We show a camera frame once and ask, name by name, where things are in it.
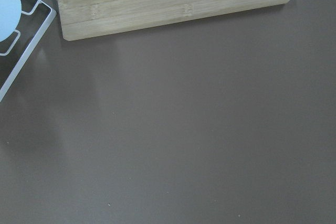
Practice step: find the blue plastic cup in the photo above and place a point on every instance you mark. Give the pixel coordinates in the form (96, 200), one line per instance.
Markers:
(10, 15)

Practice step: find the white wire cup rack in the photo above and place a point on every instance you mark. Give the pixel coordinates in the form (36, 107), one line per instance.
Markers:
(35, 19)

